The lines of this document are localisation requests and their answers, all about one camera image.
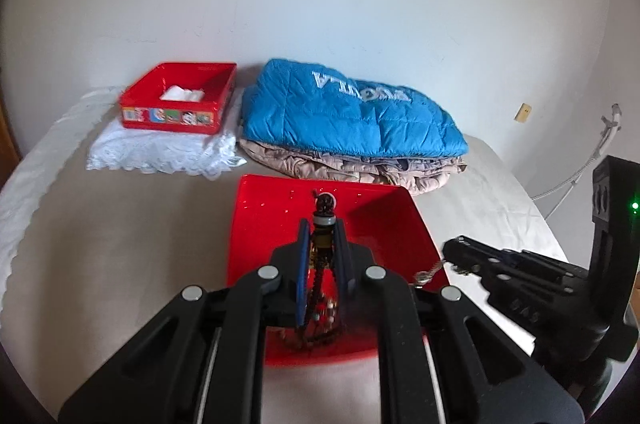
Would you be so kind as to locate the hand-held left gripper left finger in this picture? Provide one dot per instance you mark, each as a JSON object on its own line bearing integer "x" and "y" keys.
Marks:
{"x": 301, "y": 276}

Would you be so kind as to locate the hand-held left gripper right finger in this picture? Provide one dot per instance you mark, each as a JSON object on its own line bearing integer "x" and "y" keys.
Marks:
{"x": 343, "y": 266}

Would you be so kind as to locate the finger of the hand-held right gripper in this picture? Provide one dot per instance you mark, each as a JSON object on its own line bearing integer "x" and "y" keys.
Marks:
{"x": 515, "y": 299}
{"x": 500, "y": 256}

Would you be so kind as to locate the large red tin box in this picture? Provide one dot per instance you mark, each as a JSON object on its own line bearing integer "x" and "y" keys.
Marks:
{"x": 390, "y": 224}

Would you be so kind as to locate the beige folded blanket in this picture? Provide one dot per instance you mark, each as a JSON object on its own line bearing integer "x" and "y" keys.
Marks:
{"x": 350, "y": 169}

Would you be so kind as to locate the blue quilted jacket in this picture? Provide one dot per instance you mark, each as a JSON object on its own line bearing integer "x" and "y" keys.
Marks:
{"x": 350, "y": 114}

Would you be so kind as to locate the white lace cloth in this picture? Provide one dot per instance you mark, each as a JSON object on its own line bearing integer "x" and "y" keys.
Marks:
{"x": 150, "y": 152}

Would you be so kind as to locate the small red cartoon print box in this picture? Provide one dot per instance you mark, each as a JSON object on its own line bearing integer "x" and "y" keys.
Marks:
{"x": 170, "y": 117}

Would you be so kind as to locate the white tissue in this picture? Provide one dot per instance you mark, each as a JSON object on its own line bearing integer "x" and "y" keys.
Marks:
{"x": 182, "y": 93}

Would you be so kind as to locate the beige wall socket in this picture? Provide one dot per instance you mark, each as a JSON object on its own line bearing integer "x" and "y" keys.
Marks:
{"x": 523, "y": 113}

